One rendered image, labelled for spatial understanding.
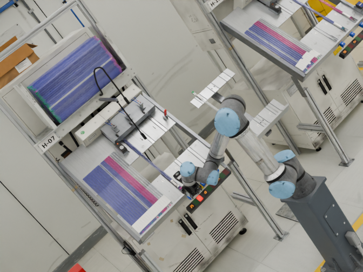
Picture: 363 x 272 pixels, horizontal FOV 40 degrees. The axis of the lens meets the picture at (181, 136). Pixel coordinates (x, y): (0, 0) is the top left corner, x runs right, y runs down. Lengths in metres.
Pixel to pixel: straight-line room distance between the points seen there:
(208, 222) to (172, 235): 0.28
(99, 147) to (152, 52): 1.97
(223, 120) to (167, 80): 2.77
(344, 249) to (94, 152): 1.52
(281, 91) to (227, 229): 1.02
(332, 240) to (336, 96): 1.50
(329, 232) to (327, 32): 1.45
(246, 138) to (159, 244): 1.19
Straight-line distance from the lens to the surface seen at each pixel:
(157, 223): 2.79
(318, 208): 2.58
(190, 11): 3.72
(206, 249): 3.37
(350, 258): 2.81
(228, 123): 2.18
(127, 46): 4.76
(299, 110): 3.66
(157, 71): 4.87
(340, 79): 3.93
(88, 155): 3.06
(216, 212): 3.35
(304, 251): 3.14
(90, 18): 3.13
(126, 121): 3.06
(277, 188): 2.35
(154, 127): 3.07
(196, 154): 2.95
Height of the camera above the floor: 1.98
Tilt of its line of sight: 21 degrees down
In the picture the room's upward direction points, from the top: 36 degrees counter-clockwise
